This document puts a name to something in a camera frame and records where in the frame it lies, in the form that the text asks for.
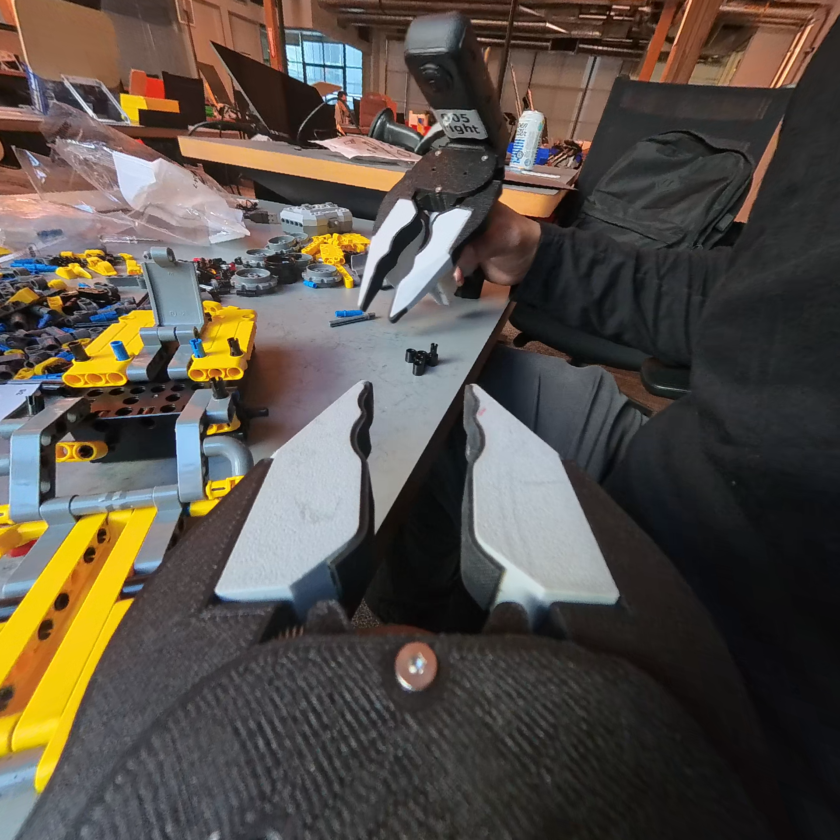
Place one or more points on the blue pin brick piece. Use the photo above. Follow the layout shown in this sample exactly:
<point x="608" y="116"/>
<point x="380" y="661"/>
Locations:
<point x="348" y="313"/>

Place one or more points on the grey desk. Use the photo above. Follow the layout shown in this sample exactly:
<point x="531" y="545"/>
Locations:
<point x="328" y="367"/>

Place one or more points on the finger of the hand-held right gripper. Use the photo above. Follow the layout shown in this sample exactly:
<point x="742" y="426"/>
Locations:
<point x="387" y="256"/>
<point x="433" y="262"/>

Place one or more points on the person's grey trouser legs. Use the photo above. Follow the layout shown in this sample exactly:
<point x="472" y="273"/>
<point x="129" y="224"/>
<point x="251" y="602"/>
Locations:
<point x="564" y="407"/>

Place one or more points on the person's right forearm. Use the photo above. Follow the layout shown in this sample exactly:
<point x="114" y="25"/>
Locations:
<point x="623" y="295"/>

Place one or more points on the white paper sheet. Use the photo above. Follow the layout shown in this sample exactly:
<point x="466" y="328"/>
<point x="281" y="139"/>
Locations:
<point x="367" y="149"/>

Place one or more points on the black monitor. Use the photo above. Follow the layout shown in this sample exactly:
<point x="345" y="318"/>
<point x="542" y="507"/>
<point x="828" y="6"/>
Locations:
<point x="275" y="92"/>

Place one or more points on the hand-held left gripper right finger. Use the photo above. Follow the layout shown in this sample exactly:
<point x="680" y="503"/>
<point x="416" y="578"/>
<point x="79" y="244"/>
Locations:
<point x="531" y="525"/>

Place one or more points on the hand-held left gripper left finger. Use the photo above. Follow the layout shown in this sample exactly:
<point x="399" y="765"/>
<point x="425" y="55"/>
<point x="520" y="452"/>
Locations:
<point x="302" y="518"/>

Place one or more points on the person's right hand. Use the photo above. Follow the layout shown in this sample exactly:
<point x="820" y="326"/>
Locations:
<point x="505" y="249"/>

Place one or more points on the stack of large bricks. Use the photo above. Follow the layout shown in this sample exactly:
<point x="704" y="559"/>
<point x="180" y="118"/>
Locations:
<point x="157" y="102"/>

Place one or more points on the grey battery box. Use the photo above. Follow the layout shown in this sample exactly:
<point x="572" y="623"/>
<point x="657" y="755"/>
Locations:
<point x="315" y="216"/>

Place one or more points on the grey axle rod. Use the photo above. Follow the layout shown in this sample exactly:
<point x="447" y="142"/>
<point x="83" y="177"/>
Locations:
<point x="351" y="319"/>

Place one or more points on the pile of small brick parts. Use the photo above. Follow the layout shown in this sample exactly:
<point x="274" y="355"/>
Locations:
<point x="59" y="302"/>

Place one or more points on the yellow toy brick vehicle model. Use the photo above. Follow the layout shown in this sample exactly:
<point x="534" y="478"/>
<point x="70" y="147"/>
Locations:
<point x="98" y="459"/>

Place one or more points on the beige table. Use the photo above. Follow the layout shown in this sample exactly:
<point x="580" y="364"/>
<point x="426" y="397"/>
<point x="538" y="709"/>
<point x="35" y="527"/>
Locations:
<point x="328" y="167"/>

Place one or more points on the clear plastic bag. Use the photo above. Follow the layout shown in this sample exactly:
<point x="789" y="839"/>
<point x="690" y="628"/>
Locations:
<point x="52" y="223"/>
<point x="151" y="184"/>

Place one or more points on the black office chair with armrest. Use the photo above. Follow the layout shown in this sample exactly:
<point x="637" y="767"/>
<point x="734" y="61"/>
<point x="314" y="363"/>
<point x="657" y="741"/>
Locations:
<point x="666" y="377"/>

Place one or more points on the black connector brick piece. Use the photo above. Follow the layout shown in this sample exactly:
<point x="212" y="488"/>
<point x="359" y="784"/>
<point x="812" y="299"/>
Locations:
<point x="423" y="358"/>

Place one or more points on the white drink can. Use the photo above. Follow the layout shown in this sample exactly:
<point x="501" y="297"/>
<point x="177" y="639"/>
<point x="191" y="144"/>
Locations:
<point x="527" y="141"/>

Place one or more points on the black backpack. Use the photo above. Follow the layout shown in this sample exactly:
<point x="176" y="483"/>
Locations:
<point x="669" y="190"/>

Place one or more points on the clear display case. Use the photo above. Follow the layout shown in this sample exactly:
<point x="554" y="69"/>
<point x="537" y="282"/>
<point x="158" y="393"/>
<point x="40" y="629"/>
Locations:
<point x="95" y="102"/>

